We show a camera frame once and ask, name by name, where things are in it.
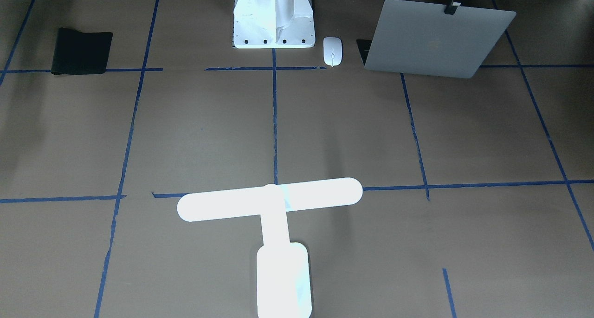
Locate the black mouse pad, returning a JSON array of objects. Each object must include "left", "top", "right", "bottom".
[{"left": 50, "top": 27, "right": 113, "bottom": 75}]

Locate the grey laptop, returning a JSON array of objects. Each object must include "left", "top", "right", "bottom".
[{"left": 357, "top": 0, "right": 516, "bottom": 78}]

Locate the white computer mouse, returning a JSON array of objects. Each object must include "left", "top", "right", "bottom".
[{"left": 323, "top": 37, "right": 343, "bottom": 67}]

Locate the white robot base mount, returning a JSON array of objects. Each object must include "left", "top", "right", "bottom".
[{"left": 232, "top": 0, "right": 316, "bottom": 49}]

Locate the white desk lamp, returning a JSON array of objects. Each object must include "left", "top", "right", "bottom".
[{"left": 177, "top": 177, "right": 363, "bottom": 318}]

